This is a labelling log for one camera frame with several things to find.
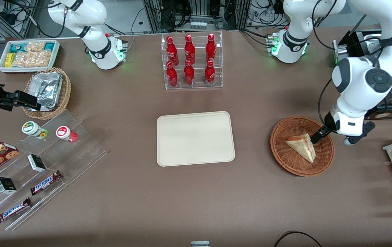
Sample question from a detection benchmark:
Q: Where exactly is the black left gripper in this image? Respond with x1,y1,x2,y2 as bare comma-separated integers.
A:
310,110,335,144

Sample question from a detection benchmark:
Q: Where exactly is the triangle sandwich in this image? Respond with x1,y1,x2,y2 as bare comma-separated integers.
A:
285,133,317,164

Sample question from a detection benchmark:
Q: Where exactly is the light wicker basket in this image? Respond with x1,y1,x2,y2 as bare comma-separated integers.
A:
22,67,72,120

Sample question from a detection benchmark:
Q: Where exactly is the brown round wicker basket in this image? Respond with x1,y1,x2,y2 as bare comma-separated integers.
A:
270,116,335,177

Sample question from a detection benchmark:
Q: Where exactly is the cream plastic tray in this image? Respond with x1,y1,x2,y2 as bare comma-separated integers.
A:
157,111,236,167

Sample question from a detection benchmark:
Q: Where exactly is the silver foil package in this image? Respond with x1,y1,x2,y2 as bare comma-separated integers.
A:
25,71,63,111

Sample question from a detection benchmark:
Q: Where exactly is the green label cup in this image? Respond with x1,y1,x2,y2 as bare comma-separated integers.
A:
22,121,48,139

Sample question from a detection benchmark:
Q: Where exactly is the clear bag of crackers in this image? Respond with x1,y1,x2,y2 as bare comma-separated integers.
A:
12,42,52,68

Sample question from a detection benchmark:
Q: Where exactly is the white snack bin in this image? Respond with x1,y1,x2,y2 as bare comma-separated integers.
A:
0,40,61,74

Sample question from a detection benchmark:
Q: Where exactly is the red label cup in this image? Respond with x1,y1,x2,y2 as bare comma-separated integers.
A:
56,126,78,143

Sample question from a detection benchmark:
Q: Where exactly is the small black box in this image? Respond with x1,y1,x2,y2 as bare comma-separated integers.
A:
27,154,47,173
0,177,17,195

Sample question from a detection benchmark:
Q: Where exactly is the clear acrylic stepped stand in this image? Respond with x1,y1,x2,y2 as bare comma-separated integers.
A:
0,109,108,231

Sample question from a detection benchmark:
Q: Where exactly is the snickers bar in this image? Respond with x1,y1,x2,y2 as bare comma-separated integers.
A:
30,170,63,196
0,198,32,224

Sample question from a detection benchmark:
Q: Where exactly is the grey control box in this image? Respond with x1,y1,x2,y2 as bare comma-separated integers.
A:
332,32,381,65

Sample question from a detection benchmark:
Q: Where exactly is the red cola bottle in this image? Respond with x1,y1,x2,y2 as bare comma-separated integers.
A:
183,60,195,86
166,36,180,66
204,60,216,86
184,34,196,65
166,61,179,87
205,33,217,63

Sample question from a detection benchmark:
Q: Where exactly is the clear acrylic bottle rack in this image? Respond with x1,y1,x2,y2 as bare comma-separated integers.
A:
161,31,223,91

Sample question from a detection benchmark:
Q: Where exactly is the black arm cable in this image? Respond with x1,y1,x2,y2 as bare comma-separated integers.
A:
312,0,392,122

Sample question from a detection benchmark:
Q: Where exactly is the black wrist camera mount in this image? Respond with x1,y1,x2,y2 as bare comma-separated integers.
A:
344,121,376,146

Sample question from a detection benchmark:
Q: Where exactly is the black floor cable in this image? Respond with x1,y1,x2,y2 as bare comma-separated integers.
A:
273,231,324,247

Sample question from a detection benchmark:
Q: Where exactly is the aluminium frame rack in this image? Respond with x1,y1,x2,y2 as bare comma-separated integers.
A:
143,0,251,32

